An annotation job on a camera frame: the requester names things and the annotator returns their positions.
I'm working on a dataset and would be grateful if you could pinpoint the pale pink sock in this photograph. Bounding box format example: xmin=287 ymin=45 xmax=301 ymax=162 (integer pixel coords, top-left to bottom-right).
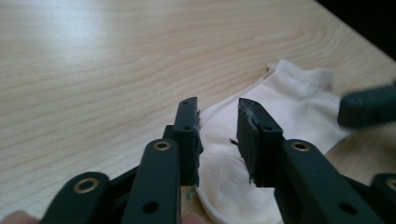
xmin=195 ymin=58 xmax=354 ymax=224

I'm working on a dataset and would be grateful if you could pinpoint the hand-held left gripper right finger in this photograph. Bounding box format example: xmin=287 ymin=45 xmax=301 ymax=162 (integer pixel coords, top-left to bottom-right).
xmin=235 ymin=97 xmax=387 ymax=224

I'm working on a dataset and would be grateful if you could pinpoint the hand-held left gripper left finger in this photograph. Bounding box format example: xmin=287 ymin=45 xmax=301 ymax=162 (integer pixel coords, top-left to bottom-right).
xmin=120 ymin=96 xmax=205 ymax=224

